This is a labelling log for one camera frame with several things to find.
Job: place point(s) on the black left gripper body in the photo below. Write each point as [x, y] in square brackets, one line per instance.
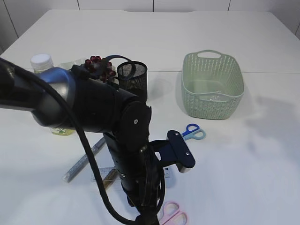
[145, 190]

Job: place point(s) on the purple artificial grape bunch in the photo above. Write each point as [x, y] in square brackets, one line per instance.
[99, 69]

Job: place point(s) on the green woven plastic basket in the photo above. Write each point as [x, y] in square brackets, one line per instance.
[202, 75]

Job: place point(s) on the black mesh pen holder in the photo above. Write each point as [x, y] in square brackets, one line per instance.
[133, 78]

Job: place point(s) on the silver glitter pen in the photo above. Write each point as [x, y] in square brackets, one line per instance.
[82, 162]

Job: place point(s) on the clear plastic ruler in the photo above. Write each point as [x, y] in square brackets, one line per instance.
[105, 170]

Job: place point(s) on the clear plastic sheet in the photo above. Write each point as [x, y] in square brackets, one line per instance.
[216, 96]

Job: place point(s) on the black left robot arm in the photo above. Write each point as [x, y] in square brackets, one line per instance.
[73, 99]

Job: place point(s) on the yellow tea bottle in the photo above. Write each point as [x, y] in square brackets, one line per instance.
[40, 63]

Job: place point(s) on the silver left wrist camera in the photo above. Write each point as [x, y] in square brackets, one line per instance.
[174, 151]

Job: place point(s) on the gold glitter pen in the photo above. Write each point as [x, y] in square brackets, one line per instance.
[110, 178]

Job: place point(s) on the pink scissors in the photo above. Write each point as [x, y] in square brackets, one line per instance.
[173, 215]

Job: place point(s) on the blue scissors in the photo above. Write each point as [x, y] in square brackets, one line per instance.
[193, 131]

